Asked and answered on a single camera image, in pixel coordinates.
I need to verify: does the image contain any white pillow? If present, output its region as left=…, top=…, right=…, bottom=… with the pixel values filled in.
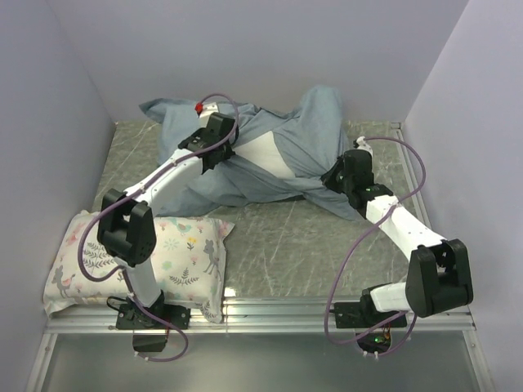
left=235, top=131, right=295, bottom=180

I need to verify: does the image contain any blue-grey pillowcase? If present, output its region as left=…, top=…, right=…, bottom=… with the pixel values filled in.
left=159, top=86, right=359, bottom=221

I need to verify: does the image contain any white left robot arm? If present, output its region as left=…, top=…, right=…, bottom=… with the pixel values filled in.
left=97, top=112, right=239, bottom=328

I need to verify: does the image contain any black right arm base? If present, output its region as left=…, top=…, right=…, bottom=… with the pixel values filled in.
left=331, top=301, right=407, bottom=354

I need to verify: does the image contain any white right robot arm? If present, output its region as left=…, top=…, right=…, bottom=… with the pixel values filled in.
left=321, top=149, right=474, bottom=327

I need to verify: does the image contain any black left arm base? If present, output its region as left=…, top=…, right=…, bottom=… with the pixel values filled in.
left=106, top=296, right=190, bottom=354

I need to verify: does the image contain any floral patterned pillow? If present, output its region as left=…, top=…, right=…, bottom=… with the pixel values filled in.
left=42, top=212, right=235, bottom=323

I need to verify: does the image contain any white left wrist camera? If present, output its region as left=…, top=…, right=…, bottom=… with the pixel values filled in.
left=194, top=102, right=219, bottom=119

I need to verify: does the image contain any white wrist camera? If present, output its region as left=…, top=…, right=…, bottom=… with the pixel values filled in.
left=194, top=102, right=219, bottom=119
left=353, top=136, right=373, bottom=156

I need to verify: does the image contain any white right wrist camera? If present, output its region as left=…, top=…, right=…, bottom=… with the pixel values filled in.
left=353, top=136, right=373, bottom=156

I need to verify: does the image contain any aluminium right side rail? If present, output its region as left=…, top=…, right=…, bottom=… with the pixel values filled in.
left=391, top=122, right=433, bottom=231

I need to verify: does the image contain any aluminium frame rail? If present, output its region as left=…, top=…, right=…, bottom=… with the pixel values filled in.
left=44, top=297, right=476, bottom=334

